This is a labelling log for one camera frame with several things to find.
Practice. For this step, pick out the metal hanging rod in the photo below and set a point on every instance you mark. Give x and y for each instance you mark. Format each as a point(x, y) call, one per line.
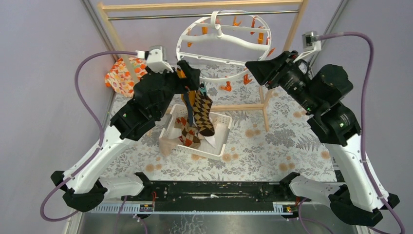
point(176, 16)

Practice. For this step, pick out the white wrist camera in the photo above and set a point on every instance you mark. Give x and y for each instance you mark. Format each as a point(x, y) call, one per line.
point(155, 59)
point(311, 44)

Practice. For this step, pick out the brown orange argyle sock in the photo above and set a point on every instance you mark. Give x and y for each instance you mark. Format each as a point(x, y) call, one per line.
point(189, 134)

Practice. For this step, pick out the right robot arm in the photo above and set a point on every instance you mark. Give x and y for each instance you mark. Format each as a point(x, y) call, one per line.
point(355, 202)

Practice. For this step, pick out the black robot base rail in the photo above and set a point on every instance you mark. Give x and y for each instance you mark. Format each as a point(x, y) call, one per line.
point(214, 196)

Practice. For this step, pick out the beige sock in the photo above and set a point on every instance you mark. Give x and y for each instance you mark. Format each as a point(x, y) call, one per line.
point(166, 145)

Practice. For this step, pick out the brown yellow argyle sock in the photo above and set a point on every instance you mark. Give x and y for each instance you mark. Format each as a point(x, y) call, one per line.
point(201, 110)

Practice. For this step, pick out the orange clothes peg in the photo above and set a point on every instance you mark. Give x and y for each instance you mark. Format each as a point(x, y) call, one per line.
point(227, 87)

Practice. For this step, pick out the navy blue patterned sock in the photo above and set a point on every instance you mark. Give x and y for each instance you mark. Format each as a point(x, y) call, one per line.
point(188, 100)

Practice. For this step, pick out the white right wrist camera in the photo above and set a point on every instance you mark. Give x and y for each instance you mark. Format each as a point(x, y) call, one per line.
point(311, 44)

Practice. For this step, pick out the orange floral cloth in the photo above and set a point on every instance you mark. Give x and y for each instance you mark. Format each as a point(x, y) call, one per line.
point(119, 78)

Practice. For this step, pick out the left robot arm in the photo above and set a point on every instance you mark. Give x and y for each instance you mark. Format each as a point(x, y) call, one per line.
point(83, 185)

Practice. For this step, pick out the white round clip hanger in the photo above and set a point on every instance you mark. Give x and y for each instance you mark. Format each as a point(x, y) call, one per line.
point(227, 39)

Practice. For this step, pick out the white sock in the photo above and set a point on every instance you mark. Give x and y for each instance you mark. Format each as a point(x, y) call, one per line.
point(211, 140)

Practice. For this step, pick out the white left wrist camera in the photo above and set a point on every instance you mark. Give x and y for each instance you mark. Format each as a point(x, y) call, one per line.
point(155, 59)

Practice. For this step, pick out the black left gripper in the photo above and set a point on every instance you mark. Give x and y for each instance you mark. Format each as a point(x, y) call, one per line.
point(180, 76)

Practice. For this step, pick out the white plastic laundry basket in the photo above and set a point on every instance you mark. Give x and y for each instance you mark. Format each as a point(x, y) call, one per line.
point(222, 125)

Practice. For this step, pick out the mustard yellow sock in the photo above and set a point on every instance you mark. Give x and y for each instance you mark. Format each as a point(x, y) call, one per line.
point(182, 75)

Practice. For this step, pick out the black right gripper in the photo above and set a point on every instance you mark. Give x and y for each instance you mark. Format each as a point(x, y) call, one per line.
point(272, 70)

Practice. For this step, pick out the floral grey table cloth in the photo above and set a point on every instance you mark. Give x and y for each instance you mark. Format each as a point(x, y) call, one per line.
point(253, 152)

